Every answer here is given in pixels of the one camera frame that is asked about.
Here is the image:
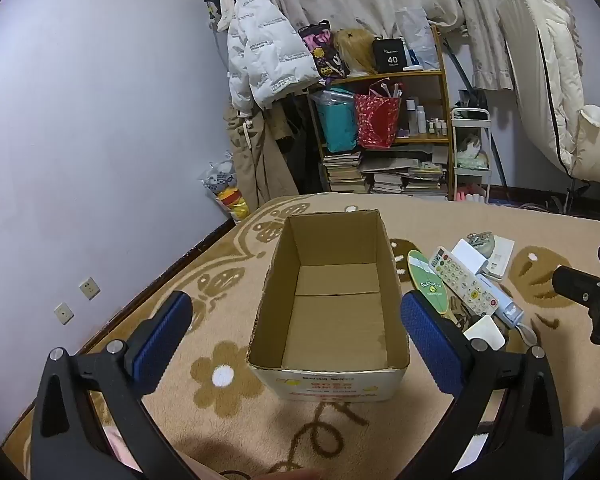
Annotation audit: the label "green oval board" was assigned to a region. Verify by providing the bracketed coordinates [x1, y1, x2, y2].
[406, 249, 463, 326]

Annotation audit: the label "beige hanging coat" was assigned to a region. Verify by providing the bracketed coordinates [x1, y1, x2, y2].
[224, 102, 301, 211]

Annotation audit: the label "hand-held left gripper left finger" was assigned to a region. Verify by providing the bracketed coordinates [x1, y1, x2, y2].
[30, 290, 193, 480]

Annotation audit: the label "pile of flat books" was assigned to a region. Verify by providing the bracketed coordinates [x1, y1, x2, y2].
[370, 160, 451, 197]

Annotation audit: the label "white padded chair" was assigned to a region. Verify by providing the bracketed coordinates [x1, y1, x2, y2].
[497, 0, 600, 181]

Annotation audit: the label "black box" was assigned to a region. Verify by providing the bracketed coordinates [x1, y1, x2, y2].
[371, 37, 407, 73]

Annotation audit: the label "wooden shelf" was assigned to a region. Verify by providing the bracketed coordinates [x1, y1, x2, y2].
[307, 25, 456, 201]

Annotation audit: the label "white puffer jacket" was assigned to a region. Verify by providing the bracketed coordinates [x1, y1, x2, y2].
[215, 0, 323, 111]

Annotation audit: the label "white square box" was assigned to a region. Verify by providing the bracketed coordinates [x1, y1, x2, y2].
[462, 314, 507, 353]

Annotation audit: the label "stack of old books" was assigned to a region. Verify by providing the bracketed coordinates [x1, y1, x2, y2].
[322, 151, 371, 193]

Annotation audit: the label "white metal cart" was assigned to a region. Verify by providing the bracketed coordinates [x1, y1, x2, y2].
[450, 107, 493, 204]

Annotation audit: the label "green tissue packet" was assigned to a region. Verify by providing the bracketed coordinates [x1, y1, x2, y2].
[455, 152, 488, 170]

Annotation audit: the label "clear plastic bag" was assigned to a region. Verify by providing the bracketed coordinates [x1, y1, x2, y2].
[395, 7, 441, 72]

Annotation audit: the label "blonde wig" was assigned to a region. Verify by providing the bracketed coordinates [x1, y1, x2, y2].
[334, 28, 381, 77]

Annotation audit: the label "dark hanging garment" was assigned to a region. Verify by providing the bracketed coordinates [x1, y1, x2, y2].
[275, 94, 326, 196]

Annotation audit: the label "calico plush toy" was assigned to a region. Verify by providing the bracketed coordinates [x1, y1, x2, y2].
[457, 132, 483, 156]

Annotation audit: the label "white remote control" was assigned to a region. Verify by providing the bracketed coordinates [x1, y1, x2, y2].
[428, 246, 501, 318]

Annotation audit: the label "teal bag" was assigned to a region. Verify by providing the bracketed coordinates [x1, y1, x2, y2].
[315, 87, 358, 154]

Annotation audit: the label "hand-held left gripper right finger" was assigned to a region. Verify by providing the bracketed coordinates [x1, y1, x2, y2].
[395, 290, 566, 480]

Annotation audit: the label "red gift bag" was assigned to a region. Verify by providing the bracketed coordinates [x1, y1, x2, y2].
[354, 80, 403, 149]

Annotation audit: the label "white plug charger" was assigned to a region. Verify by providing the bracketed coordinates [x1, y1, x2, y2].
[451, 239, 491, 276]

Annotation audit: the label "bag of plush toys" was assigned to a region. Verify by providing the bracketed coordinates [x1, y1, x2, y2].
[200, 152, 253, 221]

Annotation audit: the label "light blue corded device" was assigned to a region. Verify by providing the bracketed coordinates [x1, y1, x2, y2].
[472, 275, 538, 348]

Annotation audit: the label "black pink patterned bag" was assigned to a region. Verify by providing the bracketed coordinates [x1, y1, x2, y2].
[299, 21, 351, 79]

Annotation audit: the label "cardboard box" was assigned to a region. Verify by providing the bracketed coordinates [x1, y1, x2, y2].
[246, 210, 411, 403]

